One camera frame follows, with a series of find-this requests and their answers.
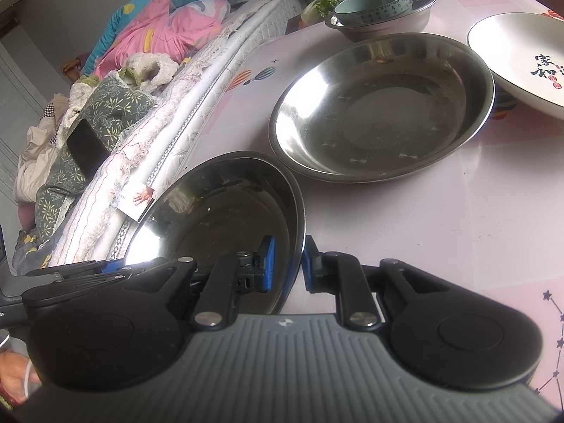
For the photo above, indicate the pink balloon print tablecloth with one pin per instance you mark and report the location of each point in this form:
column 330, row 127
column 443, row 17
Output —
column 396, row 229

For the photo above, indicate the white quilted mattress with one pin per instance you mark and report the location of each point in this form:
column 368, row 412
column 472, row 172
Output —
column 211, row 79

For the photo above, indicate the white fluffy garment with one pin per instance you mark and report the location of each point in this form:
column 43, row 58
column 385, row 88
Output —
column 150, row 68

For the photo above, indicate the large stainless steel plate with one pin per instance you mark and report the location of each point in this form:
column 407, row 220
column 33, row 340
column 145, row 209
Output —
column 211, row 211

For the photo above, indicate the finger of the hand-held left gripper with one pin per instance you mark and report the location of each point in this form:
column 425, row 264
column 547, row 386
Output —
column 112, row 267

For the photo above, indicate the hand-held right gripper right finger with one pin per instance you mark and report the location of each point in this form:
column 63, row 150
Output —
column 310, row 264

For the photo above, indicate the black phone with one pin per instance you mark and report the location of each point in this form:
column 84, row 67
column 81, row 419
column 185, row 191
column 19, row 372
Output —
column 88, row 145

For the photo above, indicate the green floral pillow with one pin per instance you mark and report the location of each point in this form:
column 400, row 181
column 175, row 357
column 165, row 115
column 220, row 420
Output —
column 119, row 101

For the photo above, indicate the bok choy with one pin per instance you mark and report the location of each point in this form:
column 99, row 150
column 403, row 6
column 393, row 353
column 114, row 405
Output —
column 326, row 2

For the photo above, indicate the small white photo card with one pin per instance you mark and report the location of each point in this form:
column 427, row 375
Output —
column 139, row 198

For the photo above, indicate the beige clothes pile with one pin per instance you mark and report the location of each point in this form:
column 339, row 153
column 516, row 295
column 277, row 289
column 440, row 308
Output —
column 35, row 150

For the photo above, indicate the teal ceramic bowl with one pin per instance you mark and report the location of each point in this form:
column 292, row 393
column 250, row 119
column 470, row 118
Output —
column 370, row 13

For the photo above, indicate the medium stainless steel plate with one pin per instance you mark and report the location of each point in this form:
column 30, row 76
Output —
column 379, row 114

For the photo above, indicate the white ceramic plate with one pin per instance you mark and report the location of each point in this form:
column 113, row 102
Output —
column 506, row 53

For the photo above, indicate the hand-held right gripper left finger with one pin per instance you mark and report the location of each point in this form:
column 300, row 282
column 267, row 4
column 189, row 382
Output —
column 268, row 264

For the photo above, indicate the person's left hand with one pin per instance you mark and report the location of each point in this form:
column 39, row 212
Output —
column 15, row 374

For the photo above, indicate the pink and blue blanket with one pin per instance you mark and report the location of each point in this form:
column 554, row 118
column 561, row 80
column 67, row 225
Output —
column 163, row 31

